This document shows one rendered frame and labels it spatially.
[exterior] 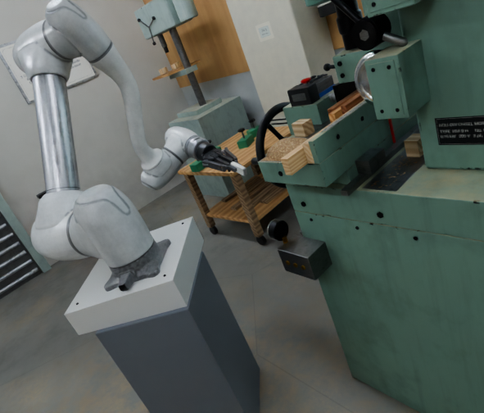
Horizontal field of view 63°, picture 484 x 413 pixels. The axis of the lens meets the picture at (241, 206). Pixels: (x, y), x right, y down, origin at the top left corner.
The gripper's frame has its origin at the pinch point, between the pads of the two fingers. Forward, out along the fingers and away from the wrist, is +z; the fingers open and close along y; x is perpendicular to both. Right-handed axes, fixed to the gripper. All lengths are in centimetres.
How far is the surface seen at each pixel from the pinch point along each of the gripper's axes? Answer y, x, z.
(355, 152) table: -4, -28, 49
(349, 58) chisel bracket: 8, -44, 38
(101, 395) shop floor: -78, 93, -25
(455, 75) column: 1, -48, 65
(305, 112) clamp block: 6.0, -27.0, 25.6
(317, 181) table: -17, -26, 47
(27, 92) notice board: 2, 33, -252
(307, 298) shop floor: 15, 75, 20
